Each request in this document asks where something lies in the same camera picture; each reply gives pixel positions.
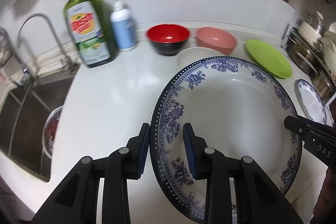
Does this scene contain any blue white plate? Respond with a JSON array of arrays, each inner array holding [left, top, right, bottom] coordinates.
[[294, 79, 327, 124], [150, 56, 302, 223]]

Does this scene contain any stainless steel pot lower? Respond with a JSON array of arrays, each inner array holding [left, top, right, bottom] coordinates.
[[312, 69, 335, 103]]

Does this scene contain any small curved steel faucet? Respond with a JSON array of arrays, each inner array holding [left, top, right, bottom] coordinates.
[[17, 12, 79, 75]]

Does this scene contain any cream ceramic teapot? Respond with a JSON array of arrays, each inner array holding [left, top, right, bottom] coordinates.
[[321, 22, 336, 77]]

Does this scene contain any white blue pump bottle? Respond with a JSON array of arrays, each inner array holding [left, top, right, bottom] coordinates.
[[107, 0, 136, 52]]

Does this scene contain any person's right hand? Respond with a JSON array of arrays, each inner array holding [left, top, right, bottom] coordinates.
[[313, 168, 335, 217]]

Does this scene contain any steel bowl of red grapes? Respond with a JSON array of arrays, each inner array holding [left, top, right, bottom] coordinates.
[[42, 106, 63, 159]]

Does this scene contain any green dish soap bottle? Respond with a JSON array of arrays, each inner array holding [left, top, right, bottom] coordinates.
[[64, 0, 118, 68]]

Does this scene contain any pink bowl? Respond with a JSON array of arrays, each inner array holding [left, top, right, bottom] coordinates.
[[195, 27, 238, 56]]

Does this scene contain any large steel kitchen faucet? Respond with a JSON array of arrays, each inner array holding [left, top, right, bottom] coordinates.
[[1, 27, 35, 88]]

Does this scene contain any cream white bowl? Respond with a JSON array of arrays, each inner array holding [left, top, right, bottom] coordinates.
[[175, 47, 223, 71]]

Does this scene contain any green plate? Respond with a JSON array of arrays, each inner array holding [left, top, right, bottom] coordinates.
[[245, 39, 293, 79]]

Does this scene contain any red black bowl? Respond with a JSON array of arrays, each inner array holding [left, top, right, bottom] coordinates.
[[146, 24, 190, 55]]

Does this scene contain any stainless steel sink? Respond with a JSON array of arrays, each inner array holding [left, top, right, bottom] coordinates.
[[1, 73, 74, 182]]

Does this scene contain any stainless steel pot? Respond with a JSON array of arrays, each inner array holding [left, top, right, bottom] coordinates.
[[286, 34, 324, 78], [312, 69, 335, 103]]

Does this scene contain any cream pot with glass lid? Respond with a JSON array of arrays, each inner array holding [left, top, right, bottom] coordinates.
[[298, 11, 326, 45]]

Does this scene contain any stainless steel pot upper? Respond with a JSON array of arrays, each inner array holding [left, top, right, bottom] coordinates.
[[286, 34, 324, 78]]

